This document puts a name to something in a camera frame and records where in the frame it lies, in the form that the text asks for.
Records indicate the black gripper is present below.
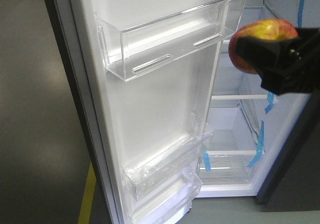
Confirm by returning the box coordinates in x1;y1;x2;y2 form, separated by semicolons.
235;28;320;95

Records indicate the red yellow apple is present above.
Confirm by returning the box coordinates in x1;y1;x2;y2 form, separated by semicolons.
228;19;299;74

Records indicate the white fridge door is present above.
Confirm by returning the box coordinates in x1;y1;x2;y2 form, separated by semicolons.
44;0;223;223

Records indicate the dark grey fridge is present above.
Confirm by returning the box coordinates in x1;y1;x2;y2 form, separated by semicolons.
198;40;320;211

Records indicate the clear middle door bin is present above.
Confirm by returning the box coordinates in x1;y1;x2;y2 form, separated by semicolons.
121;113;213;201

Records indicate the clear door bin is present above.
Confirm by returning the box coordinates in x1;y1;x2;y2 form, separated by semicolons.
121;113;213;201
127;166;202;223
96;0;246;82

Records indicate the clear upper door bin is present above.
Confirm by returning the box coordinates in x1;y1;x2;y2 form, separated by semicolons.
96;0;246;82

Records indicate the clear lower door bin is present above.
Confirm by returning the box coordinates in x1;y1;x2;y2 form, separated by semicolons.
127;166;202;223

